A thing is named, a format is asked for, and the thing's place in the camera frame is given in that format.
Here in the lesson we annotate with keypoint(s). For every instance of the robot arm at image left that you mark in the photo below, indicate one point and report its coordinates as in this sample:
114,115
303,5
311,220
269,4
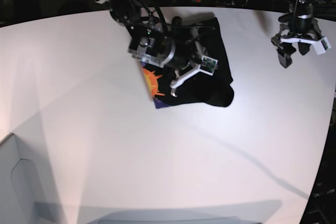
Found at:
157,43

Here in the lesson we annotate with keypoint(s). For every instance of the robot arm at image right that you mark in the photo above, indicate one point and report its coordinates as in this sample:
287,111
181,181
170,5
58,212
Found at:
300,7

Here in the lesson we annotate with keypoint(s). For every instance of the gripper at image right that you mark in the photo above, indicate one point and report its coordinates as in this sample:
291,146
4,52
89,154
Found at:
303,30

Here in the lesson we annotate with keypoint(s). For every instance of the black T-shirt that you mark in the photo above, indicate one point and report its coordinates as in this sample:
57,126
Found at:
213,90

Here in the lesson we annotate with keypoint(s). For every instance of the wrist camera at image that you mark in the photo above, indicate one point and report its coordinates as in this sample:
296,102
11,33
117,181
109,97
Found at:
208,65
321,46

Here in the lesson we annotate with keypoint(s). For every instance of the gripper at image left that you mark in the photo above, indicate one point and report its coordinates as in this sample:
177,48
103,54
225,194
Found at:
187,57

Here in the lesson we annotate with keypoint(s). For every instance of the wrist camera at image left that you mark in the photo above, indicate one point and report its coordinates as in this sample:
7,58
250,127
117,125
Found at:
208,65

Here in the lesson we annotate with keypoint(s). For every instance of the white box at left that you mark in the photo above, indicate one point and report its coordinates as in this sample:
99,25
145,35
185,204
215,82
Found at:
28,189

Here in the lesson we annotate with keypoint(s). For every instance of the wrist camera at image right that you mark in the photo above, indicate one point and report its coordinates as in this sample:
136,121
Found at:
321,46

